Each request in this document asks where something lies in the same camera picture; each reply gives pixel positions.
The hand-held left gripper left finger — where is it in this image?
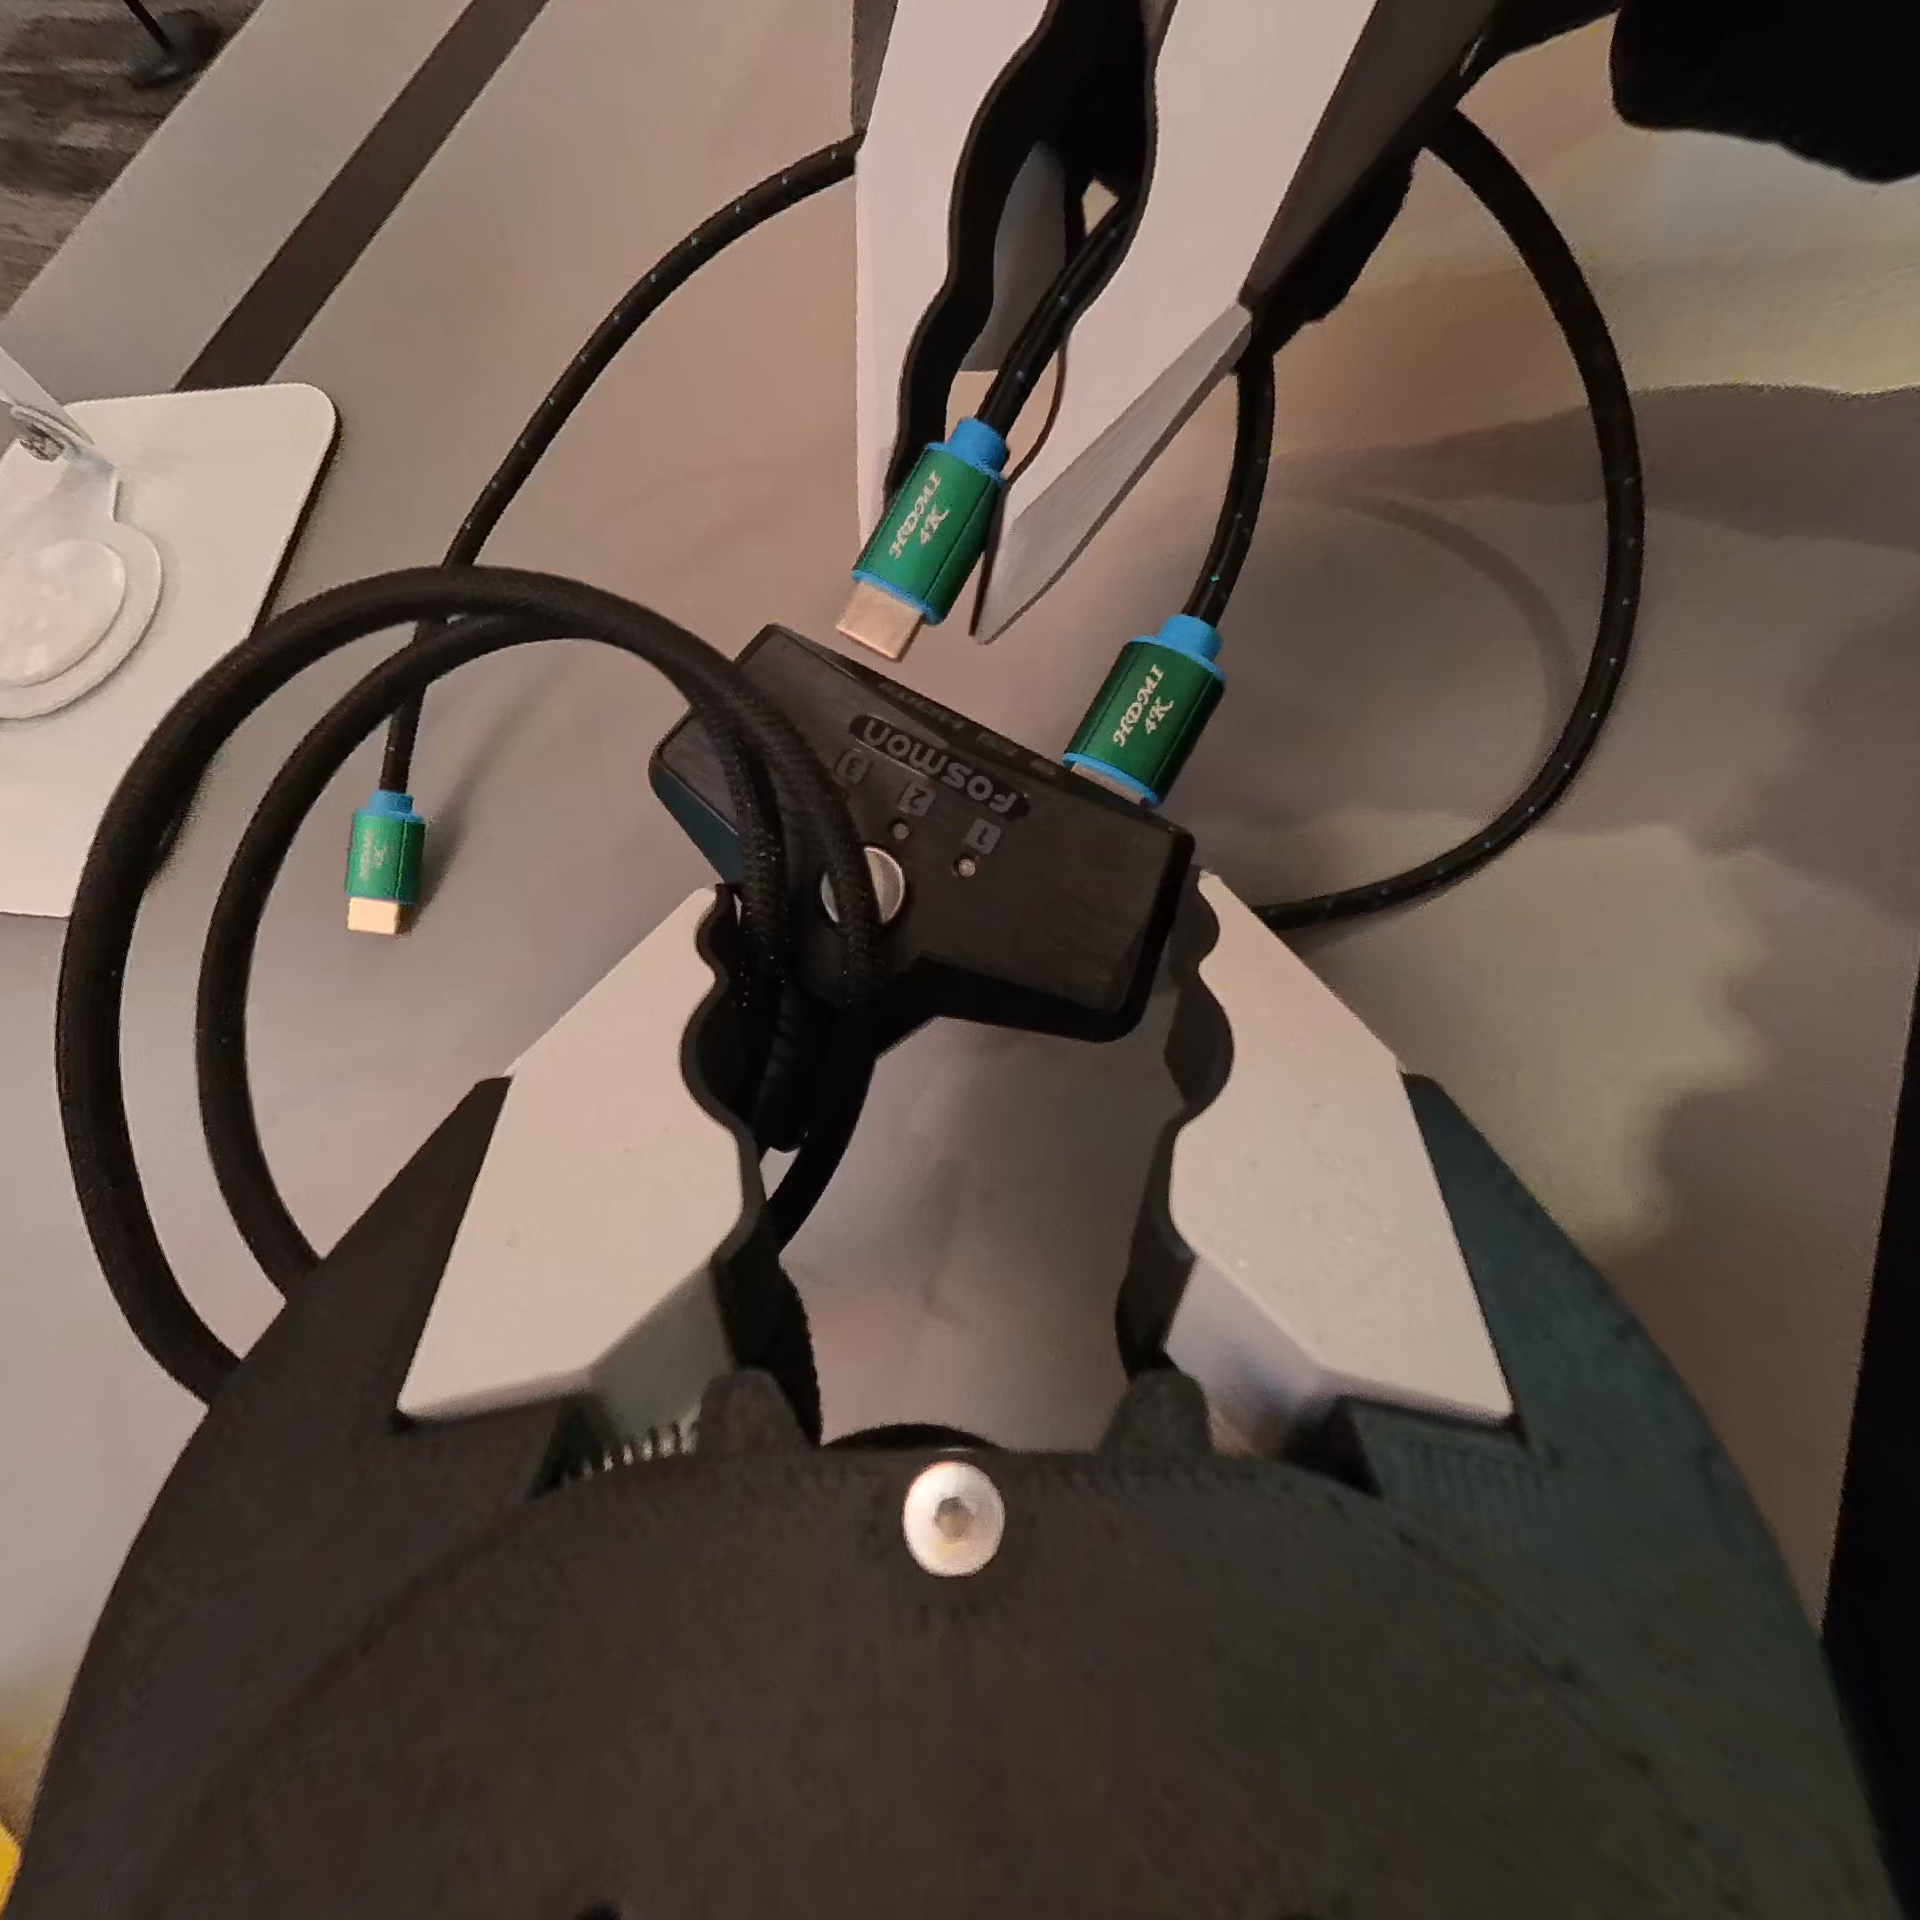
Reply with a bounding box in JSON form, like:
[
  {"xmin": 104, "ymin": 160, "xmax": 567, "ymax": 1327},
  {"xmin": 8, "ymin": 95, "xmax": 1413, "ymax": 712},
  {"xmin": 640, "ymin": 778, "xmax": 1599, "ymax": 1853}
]
[{"xmin": 392, "ymin": 885, "xmax": 825, "ymax": 1450}]

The black braided hdmi cable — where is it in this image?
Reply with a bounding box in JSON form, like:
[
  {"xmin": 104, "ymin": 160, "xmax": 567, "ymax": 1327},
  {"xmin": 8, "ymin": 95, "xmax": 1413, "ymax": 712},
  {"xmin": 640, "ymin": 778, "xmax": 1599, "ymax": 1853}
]
[{"xmin": 345, "ymin": 133, "xmax": 1280, "ymax": 940}]

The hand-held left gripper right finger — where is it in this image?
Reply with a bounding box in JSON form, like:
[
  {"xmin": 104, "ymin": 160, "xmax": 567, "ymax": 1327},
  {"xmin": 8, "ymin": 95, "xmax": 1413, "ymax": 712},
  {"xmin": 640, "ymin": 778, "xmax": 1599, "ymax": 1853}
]
[{"xmin": 1118, "ymin": 867, "xmax": 1518, "ymax": 1457}]

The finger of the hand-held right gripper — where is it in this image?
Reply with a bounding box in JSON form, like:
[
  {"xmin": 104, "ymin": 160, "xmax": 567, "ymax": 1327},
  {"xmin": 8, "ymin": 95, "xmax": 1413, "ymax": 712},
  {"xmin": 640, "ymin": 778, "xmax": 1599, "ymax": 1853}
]
[
  {"xmin": 969, "ymin": 0, "xmax": 1489, "ymax": 643},
  {"xmin": 852, "ymin": 0, "xmax": 1055, "ymax": 524}
]

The person's right hand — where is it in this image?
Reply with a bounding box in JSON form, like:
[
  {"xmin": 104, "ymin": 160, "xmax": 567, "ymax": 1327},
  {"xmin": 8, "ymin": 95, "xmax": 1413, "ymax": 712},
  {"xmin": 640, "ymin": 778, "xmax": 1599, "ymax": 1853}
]
[{"xmin": 1608, "ymin": 0, "xmax": 1920, "ymax": 185}]

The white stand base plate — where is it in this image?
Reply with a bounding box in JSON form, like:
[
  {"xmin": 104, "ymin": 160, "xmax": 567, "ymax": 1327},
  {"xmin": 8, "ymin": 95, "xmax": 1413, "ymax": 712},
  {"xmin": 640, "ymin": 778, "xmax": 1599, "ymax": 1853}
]
[{"xmin": 0, "ymin": 381, "xmax": 337, "ymax": 922}]

